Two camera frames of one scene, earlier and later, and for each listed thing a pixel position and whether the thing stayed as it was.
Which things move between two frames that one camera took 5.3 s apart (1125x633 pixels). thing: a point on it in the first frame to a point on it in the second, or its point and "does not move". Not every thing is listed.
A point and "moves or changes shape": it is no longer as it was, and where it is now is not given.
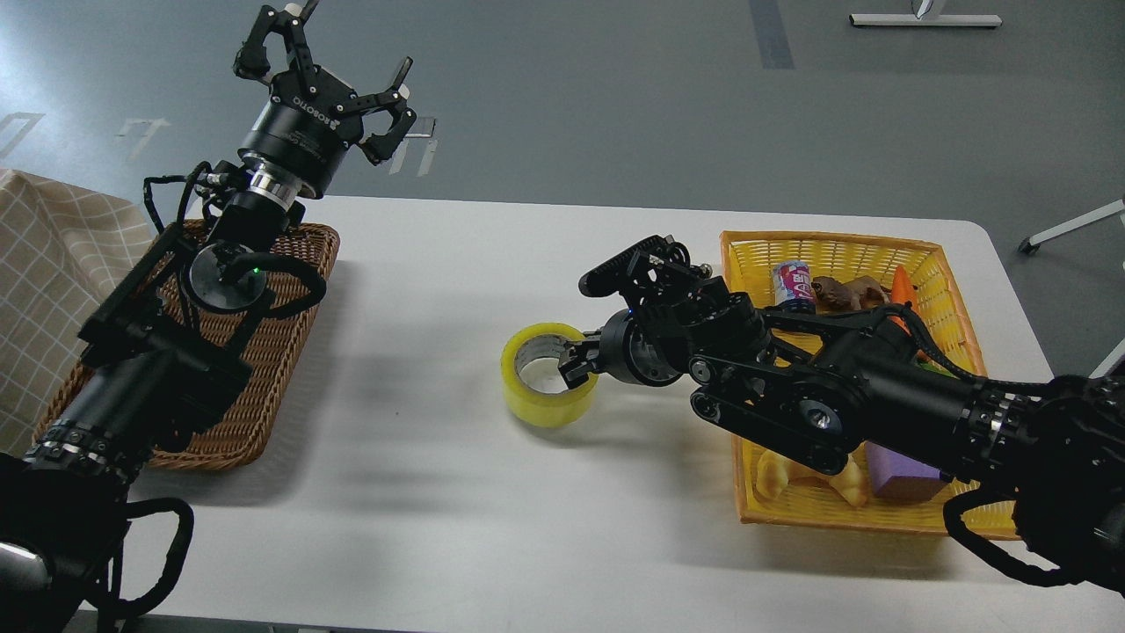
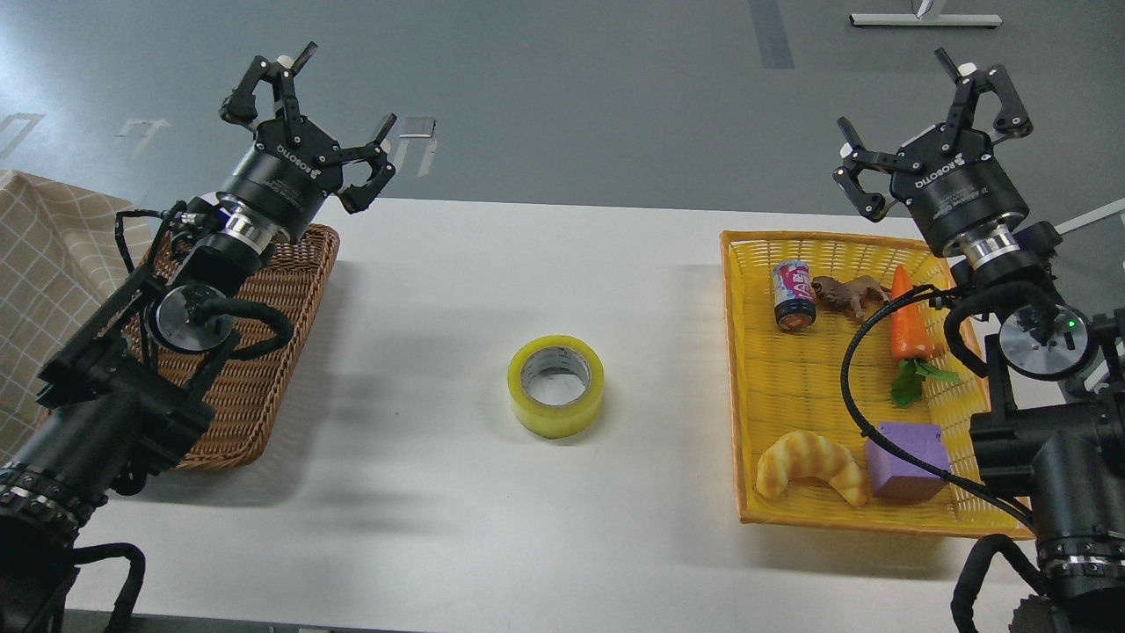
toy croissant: [772, 473] does not move
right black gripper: [630, 350] to [947, 176]
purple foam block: [902, 477] does not move
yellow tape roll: [540, 410] moves or changes shape
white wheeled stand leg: [1032, 244] does not move
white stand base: [925, 19] does not move
